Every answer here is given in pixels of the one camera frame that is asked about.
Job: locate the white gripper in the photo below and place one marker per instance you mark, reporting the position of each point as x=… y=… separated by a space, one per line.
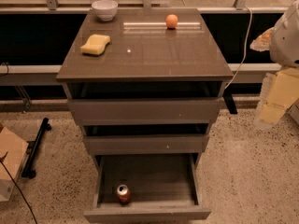
x=286 y=41

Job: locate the red coke can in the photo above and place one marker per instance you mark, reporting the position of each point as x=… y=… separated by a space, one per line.
x=123 y=194

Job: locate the grey drawer cabinet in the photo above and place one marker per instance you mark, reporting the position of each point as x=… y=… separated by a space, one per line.
x=143 y=49

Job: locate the grey bottom drawer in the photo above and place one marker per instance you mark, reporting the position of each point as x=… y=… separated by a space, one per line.
x=163 y=187

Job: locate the grey drawer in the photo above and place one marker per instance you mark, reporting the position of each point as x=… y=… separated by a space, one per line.
x=146 y=139
x=144 y=103
x=163 y=187

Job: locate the grey top drawer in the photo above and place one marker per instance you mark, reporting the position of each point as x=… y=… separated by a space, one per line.
x=144 y=103

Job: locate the grey middle drawer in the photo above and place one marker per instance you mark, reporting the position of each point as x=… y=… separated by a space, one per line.
x=146 y=139

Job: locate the orange fruit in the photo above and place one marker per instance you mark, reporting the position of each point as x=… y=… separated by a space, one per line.
x=171 y=21

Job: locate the white bowl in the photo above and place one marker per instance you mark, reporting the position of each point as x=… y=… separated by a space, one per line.
x=105 y=10

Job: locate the yellow sponge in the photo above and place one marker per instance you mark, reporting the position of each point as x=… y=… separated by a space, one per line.
x=95 y=44

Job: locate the black metal bar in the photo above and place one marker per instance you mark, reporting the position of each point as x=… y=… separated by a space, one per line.
x=32 y=150

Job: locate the cardboard box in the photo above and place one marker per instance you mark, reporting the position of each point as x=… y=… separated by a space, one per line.
x=12 y=150

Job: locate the grey window rail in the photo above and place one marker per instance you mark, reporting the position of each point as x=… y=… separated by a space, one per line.
x=45 y=75

